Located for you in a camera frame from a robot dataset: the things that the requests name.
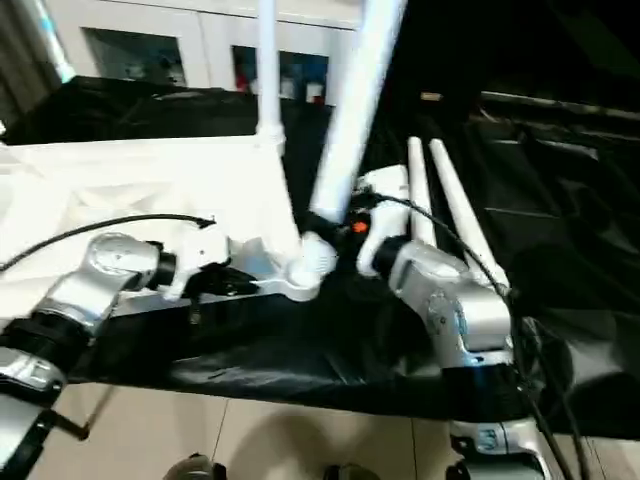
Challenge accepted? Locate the white plastic table leg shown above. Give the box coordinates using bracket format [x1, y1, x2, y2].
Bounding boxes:
[254, 0, 287, 148]
[406, 138, 437, 251]
[300, 0, 409, 276]
[428, 140, 512, 297]

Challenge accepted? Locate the black mat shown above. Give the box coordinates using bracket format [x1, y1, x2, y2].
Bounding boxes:
[0, 78, 640, 426]

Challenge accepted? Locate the white plastic table top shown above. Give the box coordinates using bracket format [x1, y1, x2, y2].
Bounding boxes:
[0, 134, 342, 333]

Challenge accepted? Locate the grey left robot foot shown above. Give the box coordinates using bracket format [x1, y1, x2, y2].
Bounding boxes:
[164, 455, 229, 480]

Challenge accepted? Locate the grey robot foot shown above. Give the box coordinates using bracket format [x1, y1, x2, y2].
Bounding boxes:
[322, 463, 383, 480]
[164, 455, 229, 480]

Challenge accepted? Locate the black metal stand leg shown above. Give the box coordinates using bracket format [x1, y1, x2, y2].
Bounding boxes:
[55, 410, 93, 441]

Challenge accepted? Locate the grey right robot foot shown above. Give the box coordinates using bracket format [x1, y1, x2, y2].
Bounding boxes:
[322, 463, 383, 480]

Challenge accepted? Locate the white cabinet with glass doors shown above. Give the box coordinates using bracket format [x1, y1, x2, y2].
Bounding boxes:
[42, 0, 363, 107]

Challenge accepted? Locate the black metal bar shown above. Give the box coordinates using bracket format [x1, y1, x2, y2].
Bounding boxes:
[479, 91, 640, 120]

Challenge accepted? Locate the grey curtain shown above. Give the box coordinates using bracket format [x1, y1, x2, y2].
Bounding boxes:
[0, 0, 73, 101]

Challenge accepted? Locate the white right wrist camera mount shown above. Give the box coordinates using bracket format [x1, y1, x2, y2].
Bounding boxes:
[354, 167, 412, 277]

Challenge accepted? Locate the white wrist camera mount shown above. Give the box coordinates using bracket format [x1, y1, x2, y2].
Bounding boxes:
[160, 221, 234, 302]
[354, 167, 412, 277]

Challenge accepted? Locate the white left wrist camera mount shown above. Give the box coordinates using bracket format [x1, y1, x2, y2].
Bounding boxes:
[160, 221, 234, 302]

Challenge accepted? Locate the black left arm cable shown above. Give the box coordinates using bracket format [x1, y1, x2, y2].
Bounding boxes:
[0, 212, 217, 277]

